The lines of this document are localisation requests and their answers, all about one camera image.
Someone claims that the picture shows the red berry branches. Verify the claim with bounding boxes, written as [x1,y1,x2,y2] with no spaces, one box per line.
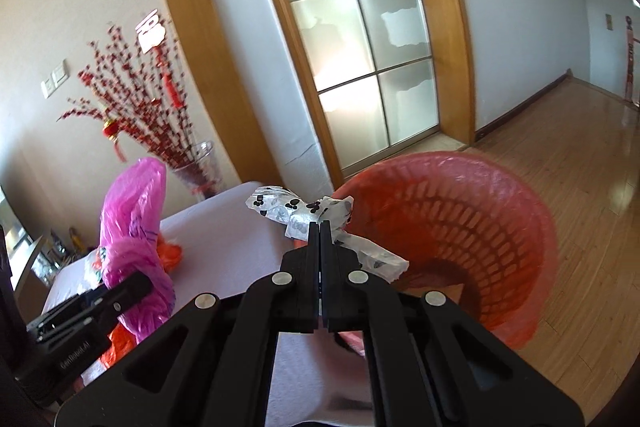
[56,22,201,170]

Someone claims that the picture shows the dark wooden baseboard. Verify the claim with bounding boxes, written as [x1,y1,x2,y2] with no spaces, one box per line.
[474,68,572,142]

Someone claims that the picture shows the white black-printed plastic bag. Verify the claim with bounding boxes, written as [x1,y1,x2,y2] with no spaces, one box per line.
[245,186,410,280]

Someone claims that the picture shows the red-lined trash bin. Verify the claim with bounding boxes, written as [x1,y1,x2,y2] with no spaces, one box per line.
[325,151,560,351]

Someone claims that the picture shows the white cloth covered table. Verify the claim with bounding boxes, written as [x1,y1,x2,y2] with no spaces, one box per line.
[42,181,373,427]

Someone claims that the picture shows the wooden door frame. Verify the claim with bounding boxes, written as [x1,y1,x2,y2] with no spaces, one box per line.
[145,0,477,196]

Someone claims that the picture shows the white green-printed plastic bag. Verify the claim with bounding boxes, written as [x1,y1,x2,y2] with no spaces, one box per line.
[80,247,109,288]

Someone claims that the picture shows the pink plastic bag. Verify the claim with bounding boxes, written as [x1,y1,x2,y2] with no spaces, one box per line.
[97,157,176,343]

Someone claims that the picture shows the frosted glass sliding door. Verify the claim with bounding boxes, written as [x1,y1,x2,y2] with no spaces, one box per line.
[242,0,442,174]

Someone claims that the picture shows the red vertical wall banner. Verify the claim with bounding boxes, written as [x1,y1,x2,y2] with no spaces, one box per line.
[623,17,640,104]

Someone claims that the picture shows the red tassel ornament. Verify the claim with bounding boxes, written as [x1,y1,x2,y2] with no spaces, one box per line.
[159,47,185,108]

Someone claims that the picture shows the pale hanging tag ornament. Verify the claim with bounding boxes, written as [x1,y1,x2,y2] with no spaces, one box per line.
[136,9,167,54]

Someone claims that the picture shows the red lantern ornament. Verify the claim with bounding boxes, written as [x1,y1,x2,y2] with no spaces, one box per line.
[102,119,125,164]

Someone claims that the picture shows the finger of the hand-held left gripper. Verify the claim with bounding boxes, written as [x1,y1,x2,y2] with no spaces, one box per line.
[92,271,155,323]

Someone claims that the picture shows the clear glass vase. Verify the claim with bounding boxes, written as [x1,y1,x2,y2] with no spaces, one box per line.
[172,141,222,202]

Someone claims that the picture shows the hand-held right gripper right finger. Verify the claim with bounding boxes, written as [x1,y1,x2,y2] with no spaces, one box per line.
[320,221,586,427]

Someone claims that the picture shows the cluttered low cabinet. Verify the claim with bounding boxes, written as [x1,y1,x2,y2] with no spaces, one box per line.
[0,187,100,303]

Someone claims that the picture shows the red plastic waste basket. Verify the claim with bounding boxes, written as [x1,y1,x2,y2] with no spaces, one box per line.
[327,152,557,348]

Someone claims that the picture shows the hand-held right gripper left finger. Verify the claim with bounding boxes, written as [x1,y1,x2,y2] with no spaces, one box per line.
[55,222,321,427]

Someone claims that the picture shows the orange plastic bag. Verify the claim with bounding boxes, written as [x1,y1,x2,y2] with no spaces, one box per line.
[97,232,183,368]

